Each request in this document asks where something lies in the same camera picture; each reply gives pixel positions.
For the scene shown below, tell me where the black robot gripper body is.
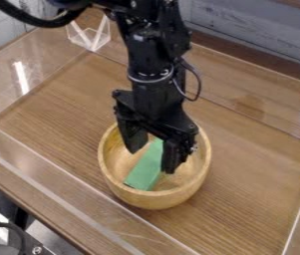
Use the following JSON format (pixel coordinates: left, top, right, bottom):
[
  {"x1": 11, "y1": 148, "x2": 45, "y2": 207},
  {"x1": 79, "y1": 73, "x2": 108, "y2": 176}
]
[{"x1": 112, "y1": 71, "x2": 198, "y2": 140}]

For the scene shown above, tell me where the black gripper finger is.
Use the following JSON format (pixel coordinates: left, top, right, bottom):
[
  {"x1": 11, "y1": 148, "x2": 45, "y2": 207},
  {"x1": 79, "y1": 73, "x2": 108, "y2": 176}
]
[
  {"x1": 160, "y1": 137, "x2": 195, "y2": 174},
  {"x1": 116, "y1": 117, "x2": 148, "y2": 153}
]

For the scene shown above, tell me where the green rectangular block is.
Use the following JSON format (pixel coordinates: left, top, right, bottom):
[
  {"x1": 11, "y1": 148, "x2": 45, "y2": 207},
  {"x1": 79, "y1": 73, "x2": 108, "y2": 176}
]
[{"x1": 123, "y1": 138, "x2": 162, "y2": 191}]

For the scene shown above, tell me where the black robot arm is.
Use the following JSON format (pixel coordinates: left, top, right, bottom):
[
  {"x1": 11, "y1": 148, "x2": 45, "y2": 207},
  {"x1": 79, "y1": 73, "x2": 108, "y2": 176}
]
[{"x1": 48, "y1": 0, "x2": 198, "y2": 174}]

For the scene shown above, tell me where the brown wooden bowl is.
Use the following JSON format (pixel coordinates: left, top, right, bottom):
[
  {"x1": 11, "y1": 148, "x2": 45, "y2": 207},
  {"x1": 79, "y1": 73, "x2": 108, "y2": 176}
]
[{"x1": 98, "y1": 124, "x2": 211, "y2": 210}]

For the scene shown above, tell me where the clear acrylic corner bracket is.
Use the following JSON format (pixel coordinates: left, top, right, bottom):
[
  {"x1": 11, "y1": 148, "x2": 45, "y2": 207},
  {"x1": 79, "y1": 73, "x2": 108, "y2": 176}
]
[{"x1": 66, "y1": 16, "x2": 111, "y2": 52}]

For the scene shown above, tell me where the clear acrylic tray wall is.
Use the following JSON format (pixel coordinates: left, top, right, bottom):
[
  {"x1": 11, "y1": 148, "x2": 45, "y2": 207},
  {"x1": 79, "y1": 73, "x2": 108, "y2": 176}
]
[{"x1": 0, "y1": 129, "x2": 193, "y2": 255}]

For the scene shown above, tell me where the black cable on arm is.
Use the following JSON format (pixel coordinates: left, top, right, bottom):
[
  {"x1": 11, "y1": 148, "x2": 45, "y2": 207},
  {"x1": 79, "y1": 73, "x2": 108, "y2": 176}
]
[{"x1": 0, "y1": 0, "x2": 91, "y2": 29}]

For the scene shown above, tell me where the black cable lower left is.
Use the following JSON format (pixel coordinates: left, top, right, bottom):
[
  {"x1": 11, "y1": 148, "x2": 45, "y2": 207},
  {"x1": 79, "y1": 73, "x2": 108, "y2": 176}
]
[{"x1": 0, "y1": 223, "x2": 27, "y2": 255}]

